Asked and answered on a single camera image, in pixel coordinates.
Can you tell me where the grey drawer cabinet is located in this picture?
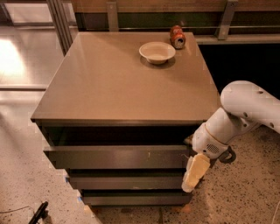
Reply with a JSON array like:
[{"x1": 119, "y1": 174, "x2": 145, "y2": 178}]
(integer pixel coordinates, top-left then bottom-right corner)
[{"x1": 30, "y1": 31, "x2": 221, "y2": 208}]

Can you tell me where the white bowl on cabinet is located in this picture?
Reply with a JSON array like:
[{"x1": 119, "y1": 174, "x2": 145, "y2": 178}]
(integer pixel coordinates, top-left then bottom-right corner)
[{"x1": 139, "y1": 42, "x2": 176, "y2": 65}]

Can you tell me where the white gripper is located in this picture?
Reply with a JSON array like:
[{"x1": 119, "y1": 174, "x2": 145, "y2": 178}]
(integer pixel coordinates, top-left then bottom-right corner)
[{"x1": 181, "y1": 122, "x2": 236, "y2": 193}]

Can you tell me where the orange soda can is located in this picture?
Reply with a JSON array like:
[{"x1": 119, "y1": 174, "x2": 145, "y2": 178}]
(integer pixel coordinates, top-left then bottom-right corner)
[{"x1": 170, "y1": 25, "x2": 186, "y2": 49}]

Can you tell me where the grey drawer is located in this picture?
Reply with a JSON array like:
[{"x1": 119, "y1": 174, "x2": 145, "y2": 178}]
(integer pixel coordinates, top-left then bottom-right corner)
[
  {"x1": 68, "y1": 175, "x2": 182, "y2": 190},
  {"x1": 82, "y1": 190, "x2": 191, "y2": 207},
  {"x1": 44, "y1": 145, "x2": 189, "y2": 170}
]

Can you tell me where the grey bottom drawer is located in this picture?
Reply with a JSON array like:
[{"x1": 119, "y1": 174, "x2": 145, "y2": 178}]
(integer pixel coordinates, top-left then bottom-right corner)
[{"x1": 82, "y1": 190, "x2": 191, "y2": 207}]

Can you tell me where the metal door frame post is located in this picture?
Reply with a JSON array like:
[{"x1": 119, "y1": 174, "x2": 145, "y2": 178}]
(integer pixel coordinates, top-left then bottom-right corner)
[{"x1": 46, "y1": 0, "x2": 73, "y2": 55}]

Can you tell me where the grey middle drawer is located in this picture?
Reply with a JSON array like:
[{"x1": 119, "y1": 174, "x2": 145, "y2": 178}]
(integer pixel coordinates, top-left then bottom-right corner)
[{"x1": 68, "y1": 175, "x2": 182, "y2": 190}]

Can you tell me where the right metal bracket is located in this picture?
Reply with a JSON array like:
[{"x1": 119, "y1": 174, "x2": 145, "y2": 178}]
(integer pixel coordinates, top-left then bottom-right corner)
[{"x1": 215, "y1": 0, "x2": 238, "y2": 40}]

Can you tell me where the left metal bracket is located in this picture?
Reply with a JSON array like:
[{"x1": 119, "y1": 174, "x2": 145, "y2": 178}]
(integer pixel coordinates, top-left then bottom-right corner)
[{"x1": 106, "y1": 1, "x2": 119, "y2": 32}]

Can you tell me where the metal bracket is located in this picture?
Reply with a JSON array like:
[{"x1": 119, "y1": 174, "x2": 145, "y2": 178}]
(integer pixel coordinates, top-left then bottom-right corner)
[
  {"x1": 215, "y1": 0, "x2": 238, "y2": 40},
  {"x1": 106, "y1": 1, "x2": 119, "y2": 32}
]

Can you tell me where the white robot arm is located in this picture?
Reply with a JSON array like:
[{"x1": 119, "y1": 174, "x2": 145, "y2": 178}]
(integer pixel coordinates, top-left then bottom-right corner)
[{"x1": 182, "y1": 80, "x2": 280, "y2": 193}]

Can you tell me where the grey top drawer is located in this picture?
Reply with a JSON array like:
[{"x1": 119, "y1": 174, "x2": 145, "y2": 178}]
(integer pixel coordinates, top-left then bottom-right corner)
[{"x1": 44, "y1": 145, "x2": 189, "y2": 170}]

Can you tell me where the thin floor cable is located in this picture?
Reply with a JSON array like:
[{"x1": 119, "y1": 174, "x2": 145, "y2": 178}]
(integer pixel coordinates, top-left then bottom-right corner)
[{"x1": 0, "y1": 206, "x2": 35, "y2": 214}]

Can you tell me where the black tool on floor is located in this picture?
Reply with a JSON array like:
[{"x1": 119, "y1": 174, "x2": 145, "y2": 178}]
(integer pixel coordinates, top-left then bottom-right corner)
[{"x1": 28, "y1": 201, "x2": 48, "y2": 224}]

